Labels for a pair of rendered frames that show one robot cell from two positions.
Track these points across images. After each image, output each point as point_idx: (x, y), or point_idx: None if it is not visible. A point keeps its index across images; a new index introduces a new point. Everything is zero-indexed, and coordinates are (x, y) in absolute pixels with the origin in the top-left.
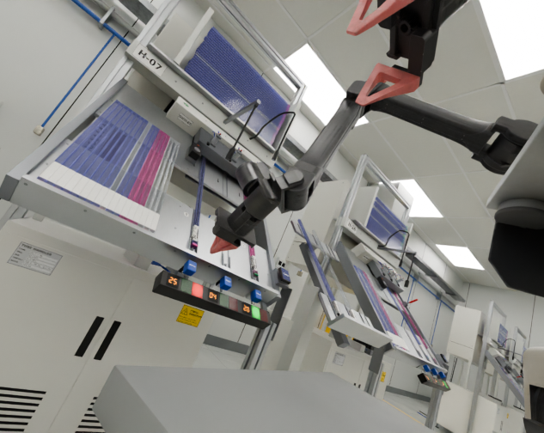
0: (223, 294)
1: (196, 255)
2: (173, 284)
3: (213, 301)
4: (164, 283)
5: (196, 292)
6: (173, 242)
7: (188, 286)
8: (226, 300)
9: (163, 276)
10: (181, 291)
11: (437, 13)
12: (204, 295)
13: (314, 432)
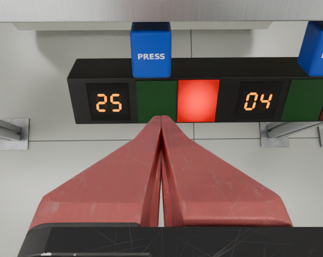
0: (305, 81)
1: (153, 16)
2: (112, 114)
3: (257, 116)
4: (86, 118)
5: (193, 111)
6: (23, 3)
7: (164, 102)
8: (315, 98)
9: (76, 99)
10: (144, 123)
11: None
12: (225, 107)
13: None
